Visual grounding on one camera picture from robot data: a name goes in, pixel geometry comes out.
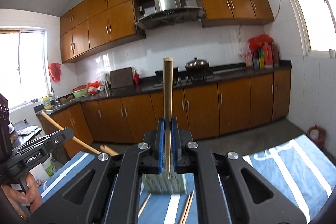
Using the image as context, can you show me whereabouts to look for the wooden chopstick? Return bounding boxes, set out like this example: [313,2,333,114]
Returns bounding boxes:
[178,192,193,224]
[138,193,151,218]
[181,189,196,224]
[100,145,118,156]
[163,57,174,179]
[39,110,102,155]

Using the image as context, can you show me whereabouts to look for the left hand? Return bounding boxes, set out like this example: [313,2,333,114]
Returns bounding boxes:
[1,172,43,223]

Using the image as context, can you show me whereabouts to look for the white plastic bucket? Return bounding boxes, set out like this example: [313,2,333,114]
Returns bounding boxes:
[42,153,56,177]

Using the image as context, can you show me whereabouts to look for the green perforated utensil holder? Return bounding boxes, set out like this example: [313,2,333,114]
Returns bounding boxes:
[142,173,187,194]

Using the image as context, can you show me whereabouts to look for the yellow dish soap bottle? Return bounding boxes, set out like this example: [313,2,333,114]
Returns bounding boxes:
[42,95,52,110]

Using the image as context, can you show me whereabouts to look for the blue striped tablecloth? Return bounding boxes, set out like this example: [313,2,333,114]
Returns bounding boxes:
[31,130,335,223]

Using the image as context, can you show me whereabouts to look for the left window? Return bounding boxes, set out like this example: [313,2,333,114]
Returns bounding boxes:
[0,30,49,110]

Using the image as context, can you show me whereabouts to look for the wooden lower cabinets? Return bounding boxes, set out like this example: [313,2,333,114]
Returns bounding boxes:
[36,68,292,159]

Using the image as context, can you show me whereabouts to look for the wooden cabinets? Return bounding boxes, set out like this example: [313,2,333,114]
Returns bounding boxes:
[36,68,292,159]
[60,0,274,63]

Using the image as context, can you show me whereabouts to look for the green basin red lid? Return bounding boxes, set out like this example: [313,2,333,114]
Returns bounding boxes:
[72,85,88,98]

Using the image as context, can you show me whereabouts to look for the brown jug on floor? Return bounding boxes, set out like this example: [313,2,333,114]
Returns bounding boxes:
[306,124,326,149]

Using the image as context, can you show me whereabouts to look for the red white plastic bag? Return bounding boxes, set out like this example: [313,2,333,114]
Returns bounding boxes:
[87,80,103,95]

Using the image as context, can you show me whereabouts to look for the dark wooden cutting board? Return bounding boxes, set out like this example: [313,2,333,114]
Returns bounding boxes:
[109,67,133,89]

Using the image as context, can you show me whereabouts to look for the red bottle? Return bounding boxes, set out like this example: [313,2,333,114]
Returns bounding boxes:
[133,70,140,85]

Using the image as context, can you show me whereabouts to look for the black countertop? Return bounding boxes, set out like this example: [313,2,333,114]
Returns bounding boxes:
[10,60,293,147]

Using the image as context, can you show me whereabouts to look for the gas stove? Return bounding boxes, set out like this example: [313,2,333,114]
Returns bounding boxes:
[153,72,215,88]

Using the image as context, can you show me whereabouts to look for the lidded dark wok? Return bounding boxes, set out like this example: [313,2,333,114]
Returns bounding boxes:
[185,57,210,73]

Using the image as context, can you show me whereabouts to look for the black wok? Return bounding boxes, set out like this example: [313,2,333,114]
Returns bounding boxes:
[155,67,179,77]

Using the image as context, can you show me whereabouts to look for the condiment bottles group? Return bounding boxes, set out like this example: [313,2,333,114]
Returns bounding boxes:
[244,42,280,70]

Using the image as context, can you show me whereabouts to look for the red bag on counter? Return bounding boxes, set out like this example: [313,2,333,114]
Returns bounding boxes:
[248,34,274,50]

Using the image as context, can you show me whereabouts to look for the steel range hood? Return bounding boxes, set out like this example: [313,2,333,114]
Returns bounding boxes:
[134,0,205,30]

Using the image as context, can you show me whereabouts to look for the wooden upper cabinets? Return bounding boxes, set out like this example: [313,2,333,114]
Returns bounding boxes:
[60,0,274,63]

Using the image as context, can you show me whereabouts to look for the red plastic bag on wall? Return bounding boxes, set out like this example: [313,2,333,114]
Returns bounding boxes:
[49,63,62,83]

